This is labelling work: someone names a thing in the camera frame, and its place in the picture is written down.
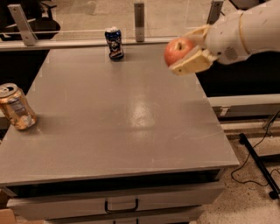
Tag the red apple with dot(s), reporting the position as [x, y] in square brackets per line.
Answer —
[176, 50]

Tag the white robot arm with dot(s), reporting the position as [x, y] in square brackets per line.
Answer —
[260, 28]

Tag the lower grey drawer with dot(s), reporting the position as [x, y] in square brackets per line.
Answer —
[157, 216]

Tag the metal bracket post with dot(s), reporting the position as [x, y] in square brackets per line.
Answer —
[23, 26]
[139, 21]
[215, 11]

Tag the middle metal bracket post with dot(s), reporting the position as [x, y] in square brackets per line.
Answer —
[139, 21]

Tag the black office chair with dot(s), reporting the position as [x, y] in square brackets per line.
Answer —
[39, 17]

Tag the blue pepsi can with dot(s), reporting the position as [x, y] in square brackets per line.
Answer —
[113, 38]

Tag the gold soda can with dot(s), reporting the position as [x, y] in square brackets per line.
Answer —
[15, 107]

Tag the left metal bracket post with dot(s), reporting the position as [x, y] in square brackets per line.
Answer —
[23, 26]

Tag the black stand leg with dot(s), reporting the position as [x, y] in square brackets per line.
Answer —
[275, 190]

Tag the grey drawer with black handle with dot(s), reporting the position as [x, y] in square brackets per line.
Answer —
[114, 202]

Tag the right metal bracket post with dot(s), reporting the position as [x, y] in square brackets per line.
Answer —
[215, 11]

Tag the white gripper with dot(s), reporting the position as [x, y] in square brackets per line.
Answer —
[224, 39]

